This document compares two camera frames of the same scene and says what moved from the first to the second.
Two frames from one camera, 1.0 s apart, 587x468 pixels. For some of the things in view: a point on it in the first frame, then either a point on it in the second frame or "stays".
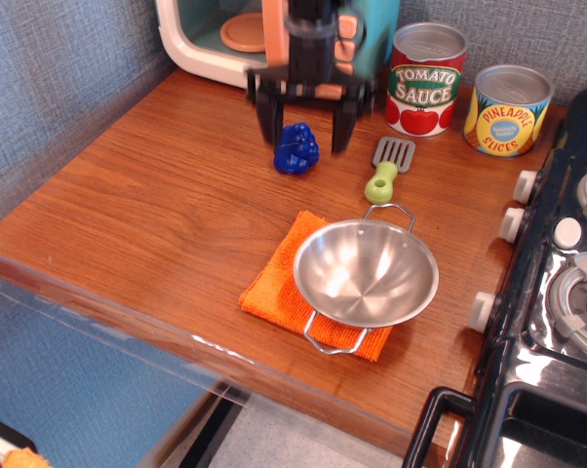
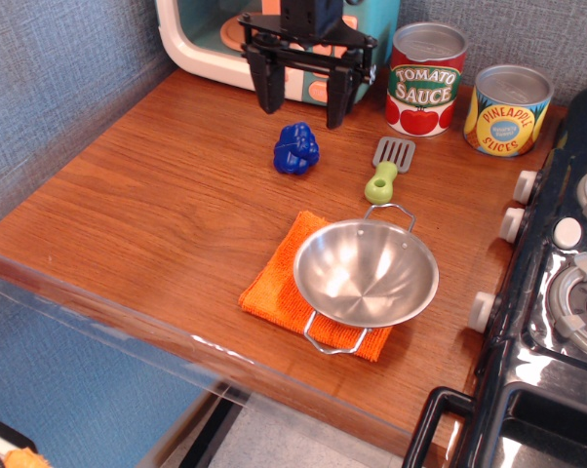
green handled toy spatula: x=390 y=155 stays
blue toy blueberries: x=297 y=150 stays
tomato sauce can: x=424 y=71 stays
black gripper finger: x=344 y=118 -> x=342 y=86
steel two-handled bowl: x=361 y=274 stays
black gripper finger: x=271 y=116 -> x=269 y=77
